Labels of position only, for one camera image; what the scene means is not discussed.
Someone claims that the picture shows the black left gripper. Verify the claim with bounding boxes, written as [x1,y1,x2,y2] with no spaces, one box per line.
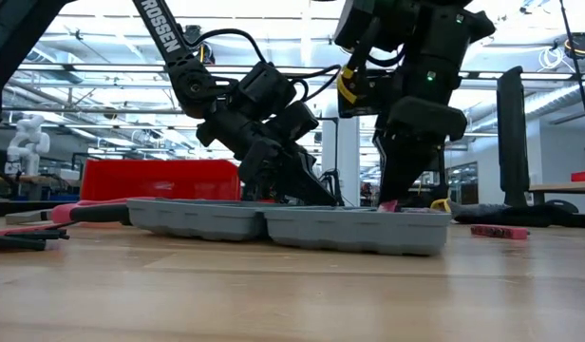
[196,111,339,206]

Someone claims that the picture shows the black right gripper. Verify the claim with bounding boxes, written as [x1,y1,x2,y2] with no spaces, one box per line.
[373,96,468,203]

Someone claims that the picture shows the grey plastic tool case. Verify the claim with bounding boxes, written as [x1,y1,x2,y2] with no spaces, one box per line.
[125,197,453,257]

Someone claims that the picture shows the small pink hand tool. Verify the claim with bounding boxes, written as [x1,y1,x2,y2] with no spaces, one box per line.
[470,223,531,240]

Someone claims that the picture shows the red handled pliers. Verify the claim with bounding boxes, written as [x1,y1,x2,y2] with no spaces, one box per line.
[5,198,132,226]

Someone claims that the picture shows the red black bit holder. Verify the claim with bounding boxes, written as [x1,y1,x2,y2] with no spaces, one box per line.
[0,222,70,252]

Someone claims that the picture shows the white round column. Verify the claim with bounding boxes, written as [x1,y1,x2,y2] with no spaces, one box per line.
[322,116,361,206]

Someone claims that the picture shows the black upright panel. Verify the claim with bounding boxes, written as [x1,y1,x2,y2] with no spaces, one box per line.
[496,66,531,208]

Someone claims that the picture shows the red plastic box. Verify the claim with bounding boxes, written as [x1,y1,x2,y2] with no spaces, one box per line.
[79,159,241,201]

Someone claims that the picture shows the black work glove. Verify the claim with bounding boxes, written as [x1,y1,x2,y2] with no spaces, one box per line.
[503,199,585,230]

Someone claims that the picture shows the wooden side table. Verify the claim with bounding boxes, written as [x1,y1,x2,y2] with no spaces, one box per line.
[529,180,585,195]

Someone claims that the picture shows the thin black stand pole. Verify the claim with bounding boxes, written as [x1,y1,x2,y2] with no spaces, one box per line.
[559,4,585,149]

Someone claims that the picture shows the long ceiling light bar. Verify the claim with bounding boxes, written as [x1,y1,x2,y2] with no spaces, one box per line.
[16,63,585,81]

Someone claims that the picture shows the wooden background workbench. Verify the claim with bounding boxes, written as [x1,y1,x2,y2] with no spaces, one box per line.
[0,173,83,187]

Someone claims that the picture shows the black ceiling cable reel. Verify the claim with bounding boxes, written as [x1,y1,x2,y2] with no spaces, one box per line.
[564,31,585,61]
[183,24,217,66]

